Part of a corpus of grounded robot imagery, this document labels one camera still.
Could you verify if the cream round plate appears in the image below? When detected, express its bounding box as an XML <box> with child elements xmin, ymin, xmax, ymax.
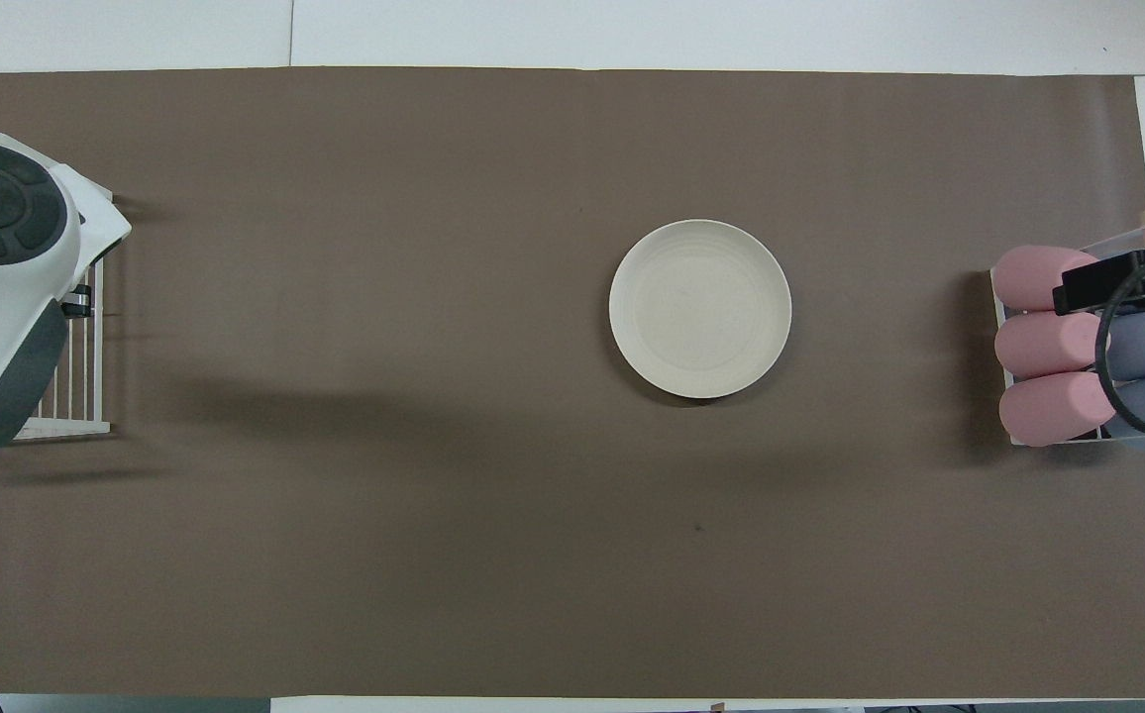
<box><xmin>609</xmin><ymin>219</ymin><xmax>793</xmax><ymax>400</ymax></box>

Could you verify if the pink plastic cup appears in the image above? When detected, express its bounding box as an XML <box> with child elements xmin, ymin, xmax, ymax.
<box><xmin>994</xmin><ymin>310</ymin><xmax>1112</xmax><ymax>378</ymax></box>
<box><xmin>998</xmin><ymin>371</ymin><xmax>1118</xmax><ymax>448</ymax></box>
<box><xmin>991</xmin><ymin>246</ymin><xmax>1098</xmax><ymax>311</ymax></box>

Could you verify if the brown table mat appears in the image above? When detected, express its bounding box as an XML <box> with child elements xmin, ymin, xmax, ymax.
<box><xmin>0</xmin><ymin>66</ymin><xmax>1145</xmax><ymax>699</ymax></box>

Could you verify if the white wire dish rack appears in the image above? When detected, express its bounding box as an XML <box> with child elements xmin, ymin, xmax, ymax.
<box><xmin>13</xmin><ymin>188</ymin><xmax>133</xmax><ymax>442</ymax></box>

